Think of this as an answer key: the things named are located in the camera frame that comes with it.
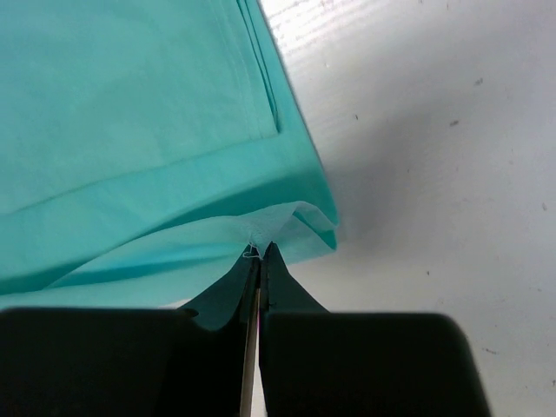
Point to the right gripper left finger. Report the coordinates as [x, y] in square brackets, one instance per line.
[194, 360]

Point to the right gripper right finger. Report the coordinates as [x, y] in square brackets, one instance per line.
[317, 363]

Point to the teal polo shirt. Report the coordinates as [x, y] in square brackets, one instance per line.
[145, 147]

